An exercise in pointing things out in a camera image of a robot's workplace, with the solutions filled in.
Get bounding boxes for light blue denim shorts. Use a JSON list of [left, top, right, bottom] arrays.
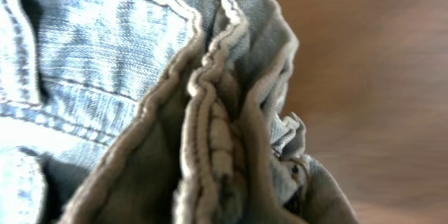
[[1, 0, 358, 224]]

